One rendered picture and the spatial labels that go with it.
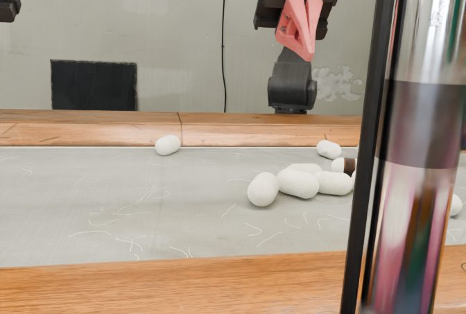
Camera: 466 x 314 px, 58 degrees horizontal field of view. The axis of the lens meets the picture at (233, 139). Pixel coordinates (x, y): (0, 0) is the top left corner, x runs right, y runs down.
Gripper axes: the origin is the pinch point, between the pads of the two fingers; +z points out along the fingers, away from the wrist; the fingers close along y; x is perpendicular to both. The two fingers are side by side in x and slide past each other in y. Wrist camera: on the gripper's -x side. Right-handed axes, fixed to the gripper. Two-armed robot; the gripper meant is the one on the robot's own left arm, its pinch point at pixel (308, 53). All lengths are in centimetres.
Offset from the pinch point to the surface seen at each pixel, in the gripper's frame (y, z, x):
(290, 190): -7.7, 21.2, -3.9
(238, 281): -15.2, 31.8, -15.4
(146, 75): -21, -132, 136
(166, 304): -18.2, 32.7, -16.2
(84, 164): -25.1, 13.8, 3.2
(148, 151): -19.1, 9.9, 6.6
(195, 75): 6, -131, 134
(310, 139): 0.9, 7.5, 7.6
